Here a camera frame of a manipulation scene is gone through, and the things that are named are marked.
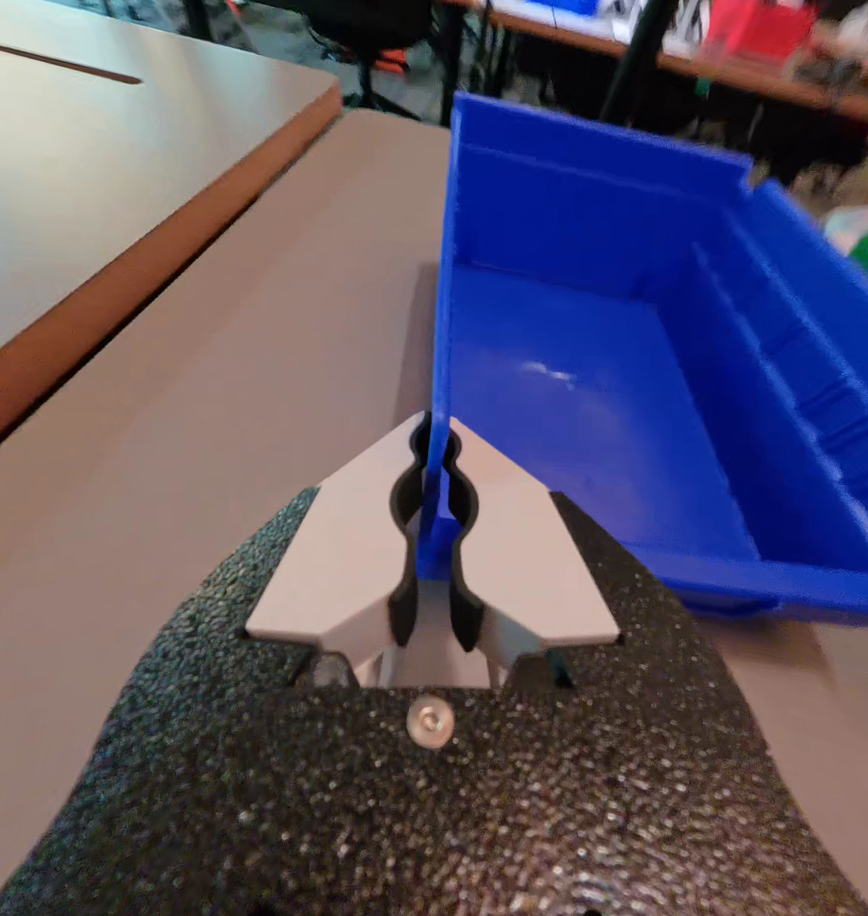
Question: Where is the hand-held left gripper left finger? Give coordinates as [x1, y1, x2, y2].
[245, 411, 435, 688]

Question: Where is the wooden office table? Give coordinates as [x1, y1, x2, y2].
[491, 7, 868, 123]

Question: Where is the black office chair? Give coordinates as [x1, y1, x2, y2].
[305, 0, 435, 123]

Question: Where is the black metal pole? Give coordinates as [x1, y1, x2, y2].
[598, 0, 681, 123]

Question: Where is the red storage bin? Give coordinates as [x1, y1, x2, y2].
[704, 0, 817, 62]

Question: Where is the blue plastic bin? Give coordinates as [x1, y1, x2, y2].
[416, 91, 868, 627]

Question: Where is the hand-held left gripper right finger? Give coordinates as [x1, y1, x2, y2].
[441, 418, 623, 688]

